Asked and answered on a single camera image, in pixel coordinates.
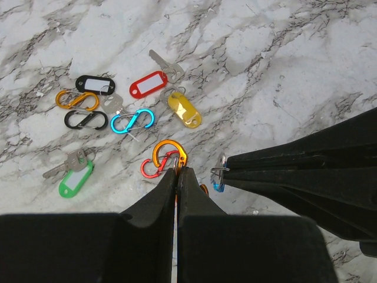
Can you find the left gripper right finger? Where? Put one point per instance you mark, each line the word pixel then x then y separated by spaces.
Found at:
pixel 217 247

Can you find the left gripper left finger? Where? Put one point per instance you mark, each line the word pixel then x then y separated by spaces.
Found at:
pixel 135 245

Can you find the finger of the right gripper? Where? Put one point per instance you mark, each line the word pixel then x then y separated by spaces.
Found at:
pixel 346 221
pixel 348 144

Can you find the blue key tag with key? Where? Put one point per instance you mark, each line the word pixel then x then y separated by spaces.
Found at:
pixel 217 173

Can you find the orange carabiner front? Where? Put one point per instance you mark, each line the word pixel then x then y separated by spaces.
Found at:
pixel 160 161

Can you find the orange carabiner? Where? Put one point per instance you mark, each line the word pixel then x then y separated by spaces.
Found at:
pixel 78 99
pixel 160 161

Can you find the green key tag with key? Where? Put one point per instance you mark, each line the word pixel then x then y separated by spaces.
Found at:
pixel 78 168

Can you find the light blue carabiner middle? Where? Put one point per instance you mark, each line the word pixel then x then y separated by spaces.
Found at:
pixel 132 121

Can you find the yellow key tag with key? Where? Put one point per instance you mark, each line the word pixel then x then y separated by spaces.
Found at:
pixel 175 98

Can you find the orange carabiner near black tag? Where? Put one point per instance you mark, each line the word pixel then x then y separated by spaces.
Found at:
pixel 78 99

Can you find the black key tag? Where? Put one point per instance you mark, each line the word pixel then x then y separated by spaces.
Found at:
pixel 97 85

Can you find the red key tag with key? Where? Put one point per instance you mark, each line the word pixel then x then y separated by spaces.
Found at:
pixel 157 80

